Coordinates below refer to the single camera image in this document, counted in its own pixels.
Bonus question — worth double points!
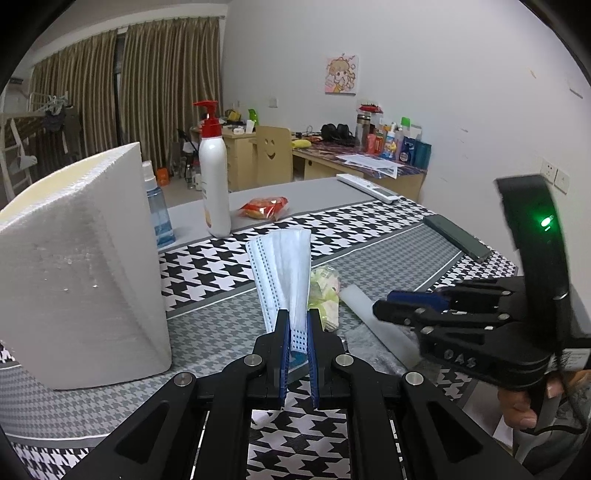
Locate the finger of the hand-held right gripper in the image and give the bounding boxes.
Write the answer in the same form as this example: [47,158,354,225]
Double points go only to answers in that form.
[386,275,526,309]
[372,298,523,332]

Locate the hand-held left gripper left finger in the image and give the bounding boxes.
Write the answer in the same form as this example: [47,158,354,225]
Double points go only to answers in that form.
[59,309,292,480]

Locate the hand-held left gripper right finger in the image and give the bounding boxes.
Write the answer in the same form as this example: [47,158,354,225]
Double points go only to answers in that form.
[307,308,536,480]

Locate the yellow green snack packet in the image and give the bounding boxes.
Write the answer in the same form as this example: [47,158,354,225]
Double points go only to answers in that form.
[308,266,342,332]

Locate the blue face mask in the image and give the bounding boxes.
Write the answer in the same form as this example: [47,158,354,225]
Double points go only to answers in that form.
[245,228,313,366]

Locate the white foam box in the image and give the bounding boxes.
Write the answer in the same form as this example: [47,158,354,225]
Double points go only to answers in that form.
[0,141,173,391]

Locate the person's right hand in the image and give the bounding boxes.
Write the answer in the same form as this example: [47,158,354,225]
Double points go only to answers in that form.
[498,374,576,430]

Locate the white plastic bag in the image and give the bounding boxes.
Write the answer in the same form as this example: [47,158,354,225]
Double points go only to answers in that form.
[339,284,422,366]

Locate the houndstooth table mat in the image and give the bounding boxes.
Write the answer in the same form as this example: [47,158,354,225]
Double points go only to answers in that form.
[0,196,523,480]

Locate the white remote control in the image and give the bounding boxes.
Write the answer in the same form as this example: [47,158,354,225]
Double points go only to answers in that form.
[335,172,402,205]

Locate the white paper sheets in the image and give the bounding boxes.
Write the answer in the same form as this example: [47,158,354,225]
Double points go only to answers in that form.
[335,153,399,179]

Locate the red snack packet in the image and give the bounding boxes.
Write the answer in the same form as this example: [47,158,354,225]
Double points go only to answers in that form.
[237,196,290,222]

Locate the row of toiletry bottles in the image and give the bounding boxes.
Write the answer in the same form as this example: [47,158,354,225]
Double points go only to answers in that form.
[355,111,433,168]

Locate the wooden desk with printed cover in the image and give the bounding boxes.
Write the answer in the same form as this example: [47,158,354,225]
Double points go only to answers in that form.
[290,137,428,202]

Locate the black headphones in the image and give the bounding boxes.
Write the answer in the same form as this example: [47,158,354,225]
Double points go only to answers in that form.
[320,123,356,142]

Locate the white pump lotion bottle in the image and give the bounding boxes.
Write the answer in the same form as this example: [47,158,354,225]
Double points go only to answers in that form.
[192,100,232,239]

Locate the blue spray bottle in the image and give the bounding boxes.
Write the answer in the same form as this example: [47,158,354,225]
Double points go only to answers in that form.
[141,160,177,248]

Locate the wooden chair with smiley face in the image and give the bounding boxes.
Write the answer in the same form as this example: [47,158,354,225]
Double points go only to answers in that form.
[255,125,293,186]

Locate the light wooden desk with drawers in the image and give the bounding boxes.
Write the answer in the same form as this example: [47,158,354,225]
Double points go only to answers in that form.
[190,124,260,193]

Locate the wide brown curtain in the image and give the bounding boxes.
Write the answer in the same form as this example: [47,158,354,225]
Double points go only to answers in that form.
[119,18,224,170]

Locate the dark hanging clothes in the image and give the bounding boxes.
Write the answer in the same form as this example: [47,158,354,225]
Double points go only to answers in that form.
[39,94,84,158]

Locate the narrow brown curtain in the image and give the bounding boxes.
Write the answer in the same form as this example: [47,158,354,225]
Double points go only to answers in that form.
[29,30,119,163]

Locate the small white metal bunk bed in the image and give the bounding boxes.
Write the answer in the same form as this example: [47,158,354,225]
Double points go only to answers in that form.
[0,90,85,205]

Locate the pink cartoon wall poster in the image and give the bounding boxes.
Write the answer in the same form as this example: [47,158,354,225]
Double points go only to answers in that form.
[324,54,360,96]

